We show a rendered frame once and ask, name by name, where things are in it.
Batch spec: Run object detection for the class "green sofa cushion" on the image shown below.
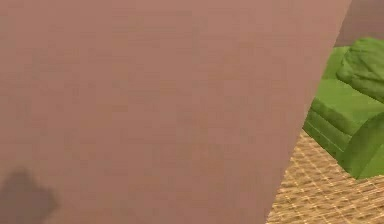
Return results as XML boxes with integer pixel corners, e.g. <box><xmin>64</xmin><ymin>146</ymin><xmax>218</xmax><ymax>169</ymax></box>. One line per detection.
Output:
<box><xmin>335</xmin><ymin>37</ymin><xmax>384</xmax><ymax>104</ymax></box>

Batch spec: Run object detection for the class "green sofa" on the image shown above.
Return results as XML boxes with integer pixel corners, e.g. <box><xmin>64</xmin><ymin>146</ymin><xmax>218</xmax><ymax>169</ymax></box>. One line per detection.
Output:
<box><xmin>302</xmin><ymin>45</ymin><xmax>384</xmax><ymax>180</ymax></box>

